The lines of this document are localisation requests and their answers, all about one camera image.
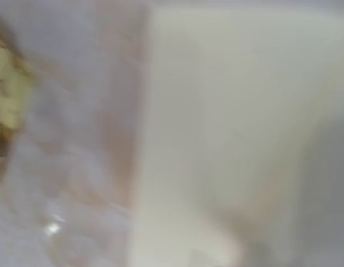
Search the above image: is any round seal sticker sheet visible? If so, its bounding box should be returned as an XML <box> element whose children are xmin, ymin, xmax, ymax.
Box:
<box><xmin>0</xmin><ymin>21</ymin><xmax>35</xmax><ymax>182</ymax></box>

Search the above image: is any cream paper envelope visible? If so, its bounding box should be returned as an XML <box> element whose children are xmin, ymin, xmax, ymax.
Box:
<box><xmin>128</xmin><ymin>6</ymin><xmax>344</xmax><ymax>266</ymax></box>

